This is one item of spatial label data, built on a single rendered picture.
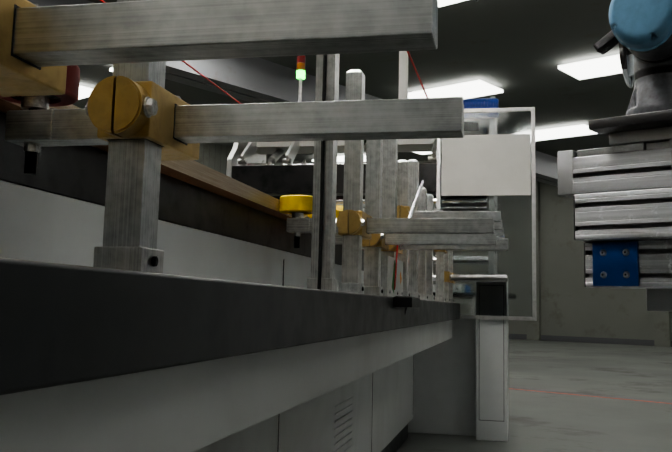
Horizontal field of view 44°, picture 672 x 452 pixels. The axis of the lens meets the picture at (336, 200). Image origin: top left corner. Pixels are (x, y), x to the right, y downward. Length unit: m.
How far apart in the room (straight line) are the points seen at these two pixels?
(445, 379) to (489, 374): 0.27
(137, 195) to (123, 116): 0.07
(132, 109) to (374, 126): 0.21
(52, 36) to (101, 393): 0.31
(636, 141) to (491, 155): 2.88
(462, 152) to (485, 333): 0.97
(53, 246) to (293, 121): 0.40
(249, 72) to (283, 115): 9.26
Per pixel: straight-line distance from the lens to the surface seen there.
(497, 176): 4.49
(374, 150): 1.96
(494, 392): 4.48
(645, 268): 1.67
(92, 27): 0.54
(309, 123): 0.73
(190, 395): 0.89
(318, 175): 1.45
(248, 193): 1.59
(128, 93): 0.72
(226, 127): 0.76
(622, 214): 1.65
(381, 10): 0.48
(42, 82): 0.59
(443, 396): 4.62
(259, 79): 10.10
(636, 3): 1.57
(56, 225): 1.03
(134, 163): 0.74
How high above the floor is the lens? 0.68
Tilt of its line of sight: 7 degrees up
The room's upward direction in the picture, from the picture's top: 1 degrees clockwise
